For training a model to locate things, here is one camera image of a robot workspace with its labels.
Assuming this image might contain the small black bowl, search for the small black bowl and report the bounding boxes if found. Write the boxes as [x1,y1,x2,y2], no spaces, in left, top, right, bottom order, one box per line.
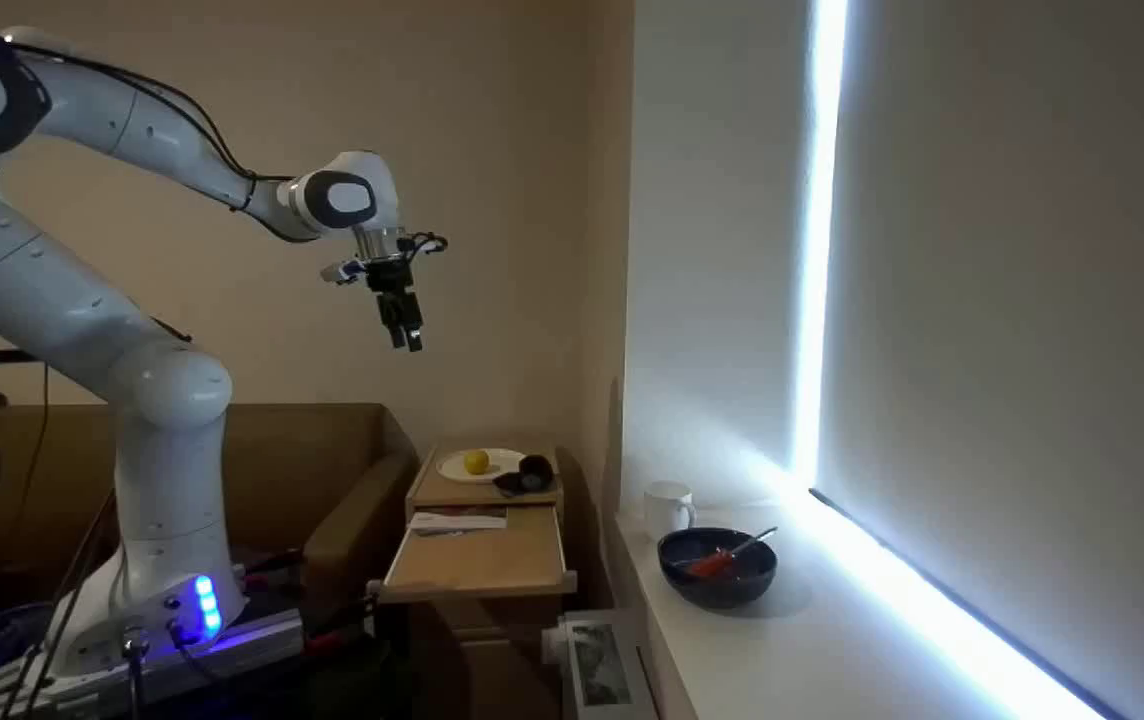
[495,458,556,498]

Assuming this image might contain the red utensil in bowl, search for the red utensil in bowl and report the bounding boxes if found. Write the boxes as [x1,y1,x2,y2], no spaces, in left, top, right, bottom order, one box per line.
[683,524,776,581]

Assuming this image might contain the robot base with blue lights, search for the robot base with blue lights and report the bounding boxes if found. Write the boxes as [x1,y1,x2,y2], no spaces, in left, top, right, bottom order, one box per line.
[0,576,304,720]

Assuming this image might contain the dark blue bowl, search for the dark blue bowl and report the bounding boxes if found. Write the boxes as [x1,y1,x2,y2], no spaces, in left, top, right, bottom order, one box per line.
[657,530,776,611]

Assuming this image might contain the yellow lemon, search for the yellow lemon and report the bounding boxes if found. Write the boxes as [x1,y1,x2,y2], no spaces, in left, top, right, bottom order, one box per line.
[466,454,492,476]

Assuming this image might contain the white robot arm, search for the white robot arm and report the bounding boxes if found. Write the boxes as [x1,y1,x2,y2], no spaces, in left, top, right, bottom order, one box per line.
[0,32,440,659]

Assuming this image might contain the white roller blind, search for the white roller blind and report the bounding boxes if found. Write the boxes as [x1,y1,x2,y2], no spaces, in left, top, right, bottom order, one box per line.
[817,0,1144,720]

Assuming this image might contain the white plate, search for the white plate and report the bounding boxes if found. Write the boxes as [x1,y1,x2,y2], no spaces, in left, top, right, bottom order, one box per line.
[440,447,521,486]

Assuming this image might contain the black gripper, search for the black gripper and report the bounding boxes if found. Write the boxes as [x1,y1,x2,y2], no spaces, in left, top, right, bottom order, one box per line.
[363,262,425,353]

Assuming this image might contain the wooden slide-out desk shelf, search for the wooden slide-out desk shelf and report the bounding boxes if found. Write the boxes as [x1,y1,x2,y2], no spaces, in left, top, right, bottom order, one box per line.
[379,508,575,605]

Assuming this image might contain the wooden nightstand top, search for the wooden nightstand top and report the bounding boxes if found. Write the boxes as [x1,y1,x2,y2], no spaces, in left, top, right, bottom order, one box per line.
[408,443,564,508]

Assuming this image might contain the white appliance on floor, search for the white appliance on floor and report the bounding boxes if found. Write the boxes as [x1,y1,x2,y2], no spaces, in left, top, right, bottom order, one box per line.
[541,608,657,720]

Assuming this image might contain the white cup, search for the white cup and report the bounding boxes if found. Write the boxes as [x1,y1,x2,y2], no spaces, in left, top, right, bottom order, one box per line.
[646,486,693,542]

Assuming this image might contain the white paper on shelf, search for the white paper on shelf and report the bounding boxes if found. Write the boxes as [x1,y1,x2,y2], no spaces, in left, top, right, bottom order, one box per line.
[408,514,507,536]

